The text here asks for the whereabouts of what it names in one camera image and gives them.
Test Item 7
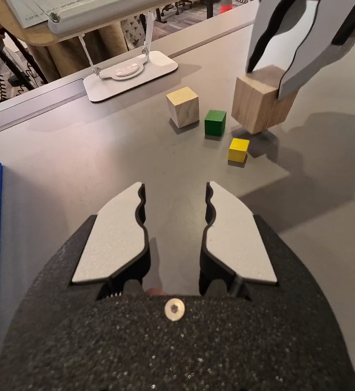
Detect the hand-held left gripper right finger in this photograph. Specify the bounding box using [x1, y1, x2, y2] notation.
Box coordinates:
[200, 181, 279, 286]

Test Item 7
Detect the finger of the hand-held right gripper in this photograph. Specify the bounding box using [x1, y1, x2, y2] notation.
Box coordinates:
[246, 0, 308, 74]
[276, 0, 355, 100]

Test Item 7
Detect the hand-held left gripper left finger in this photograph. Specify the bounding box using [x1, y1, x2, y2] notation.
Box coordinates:
[71, 182, 151, 286]

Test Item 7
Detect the large plain wooden cube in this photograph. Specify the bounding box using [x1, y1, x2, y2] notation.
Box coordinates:
[231, 65, 299, 135]

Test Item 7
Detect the yellow wooden cube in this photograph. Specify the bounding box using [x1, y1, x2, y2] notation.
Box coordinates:
[228, 138, 250, 163]

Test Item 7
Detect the green wooden cube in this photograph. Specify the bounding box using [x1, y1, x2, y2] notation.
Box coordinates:
[204, 110, 227, 137]

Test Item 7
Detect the medium plain wooden cube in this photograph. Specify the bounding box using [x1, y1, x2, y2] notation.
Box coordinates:
[166, 86, 200, 128]

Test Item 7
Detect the printed white cloth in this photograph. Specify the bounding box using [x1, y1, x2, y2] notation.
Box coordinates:
[120, 14, 150, 51]

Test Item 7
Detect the white metal document stand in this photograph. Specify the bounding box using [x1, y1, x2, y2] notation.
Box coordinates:
[47, 0, 178, 103]

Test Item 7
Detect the brown fabric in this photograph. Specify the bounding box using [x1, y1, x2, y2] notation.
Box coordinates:
[28, 21, 129, 83]

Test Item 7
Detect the instruction sheet in clear holder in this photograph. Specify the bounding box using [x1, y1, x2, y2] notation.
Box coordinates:
[5, 0, 153, 29]

